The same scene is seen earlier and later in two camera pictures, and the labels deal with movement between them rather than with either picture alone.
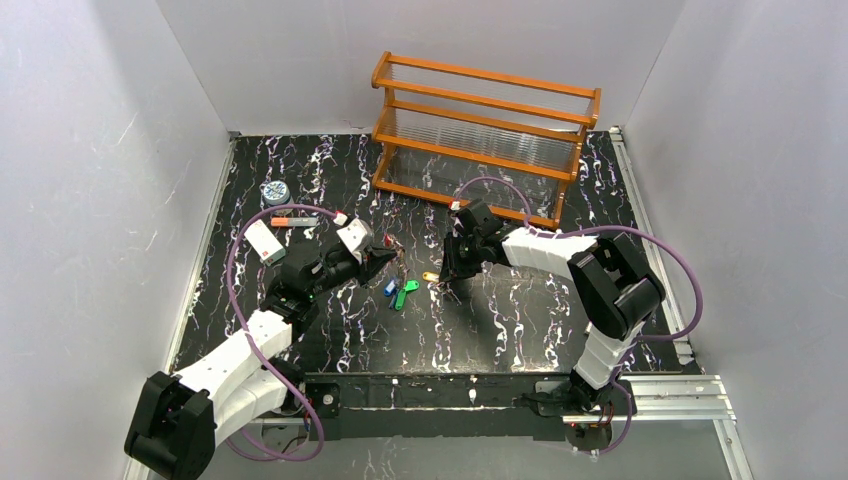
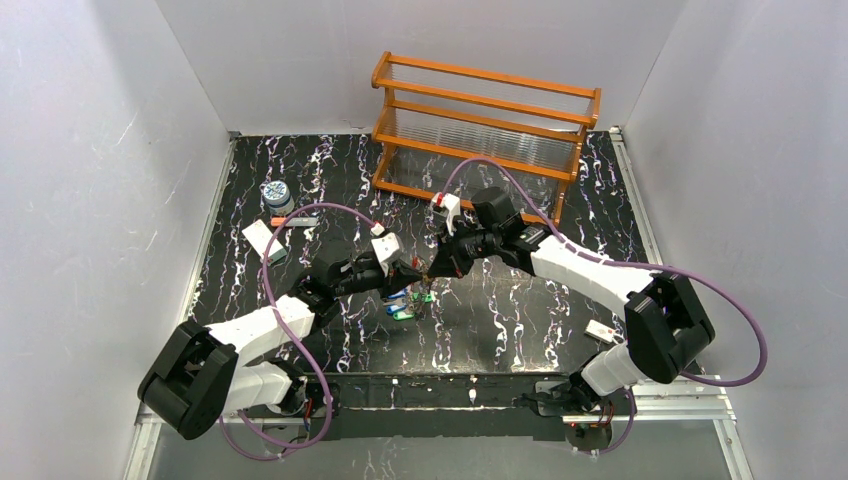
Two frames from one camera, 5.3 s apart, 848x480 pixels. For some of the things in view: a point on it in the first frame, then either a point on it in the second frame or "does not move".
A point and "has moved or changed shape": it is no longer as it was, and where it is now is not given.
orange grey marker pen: (294, 222) does not move
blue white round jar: (275, 192) does not move
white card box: (264, 243) does not move
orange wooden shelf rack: (475, 138) does not move
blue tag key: (391, 288) has moved or changed shape
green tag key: (410, 285) has moved or changed shape
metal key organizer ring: (400, 259) has moved or changed shape
